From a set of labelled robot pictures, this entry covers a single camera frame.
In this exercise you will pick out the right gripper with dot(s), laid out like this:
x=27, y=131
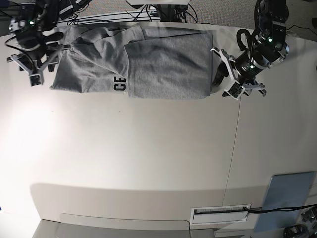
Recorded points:
x=36, y=51

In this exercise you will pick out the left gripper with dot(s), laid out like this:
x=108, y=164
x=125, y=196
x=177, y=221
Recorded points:
x=239, y=70

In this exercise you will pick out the grey T-shirt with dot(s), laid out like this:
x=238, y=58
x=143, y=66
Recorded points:
x=143, y=61

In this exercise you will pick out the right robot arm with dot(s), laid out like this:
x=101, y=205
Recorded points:
x=35, y=18

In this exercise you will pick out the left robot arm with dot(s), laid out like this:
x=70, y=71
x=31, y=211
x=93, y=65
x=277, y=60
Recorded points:
x=261, y=49

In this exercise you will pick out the black labelled power box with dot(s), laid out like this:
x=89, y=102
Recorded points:
x=65, y=8

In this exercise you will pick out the blue-grey flat panel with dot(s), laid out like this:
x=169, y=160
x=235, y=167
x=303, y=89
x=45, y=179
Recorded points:
x=286, y=190

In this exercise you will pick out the black device bottom right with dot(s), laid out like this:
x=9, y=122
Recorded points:
x=296, y=231

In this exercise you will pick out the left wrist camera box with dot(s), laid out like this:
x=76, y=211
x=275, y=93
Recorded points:
x=235, y=91

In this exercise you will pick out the white cable grommet box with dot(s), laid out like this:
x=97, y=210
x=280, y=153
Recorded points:
x=219, y=215

